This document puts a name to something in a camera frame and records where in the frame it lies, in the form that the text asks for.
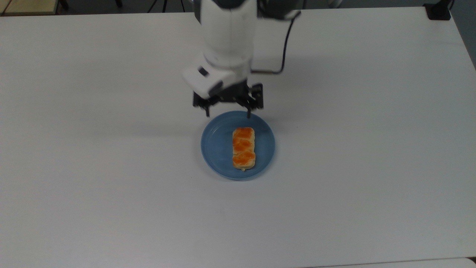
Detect black linkage gripper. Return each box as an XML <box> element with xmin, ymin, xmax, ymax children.
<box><xmin>192</xmin><ymin>79</ymin><xmax>264</xmax><ymax>119</ymax></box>

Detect braided glazed bread loaf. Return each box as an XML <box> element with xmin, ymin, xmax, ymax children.
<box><xmin>232</xmin><ymin>127</ymin><xmax>257</xmax><ymax>172</ymax></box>

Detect round blue plastic plate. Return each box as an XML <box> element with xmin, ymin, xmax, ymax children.
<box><xmin>200</xmin><ymin>110</ymin><xmax>276</xmax><ymax>181</ymax></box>

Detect black tripod legs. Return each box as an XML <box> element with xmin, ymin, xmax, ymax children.
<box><xmin>147</xmin><ymin>0</ymin><xmax>186</xmax><ymax>13</ymax></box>

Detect light wooden desk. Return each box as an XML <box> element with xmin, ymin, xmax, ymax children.
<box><xmin>0</xmin><ymin>0</ymin><xmax>59</xmax><ymax>16</ymax></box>

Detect white neighbouring table edge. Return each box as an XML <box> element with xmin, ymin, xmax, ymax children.
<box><xmin>305</xmin><ymin>257</ymin><xmax>476</xmax><ymax>268</ymax></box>

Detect black table corner clamp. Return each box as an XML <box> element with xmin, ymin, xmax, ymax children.
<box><xmin>423</xmin><ymin>0</ymin><xmax>455</xmax><ymax>21</ymax></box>

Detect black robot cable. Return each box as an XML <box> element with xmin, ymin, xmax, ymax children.
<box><xmin>250</xmin><ymin>16</ymin><xmax>299</xmax><ymax>75</ymax></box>

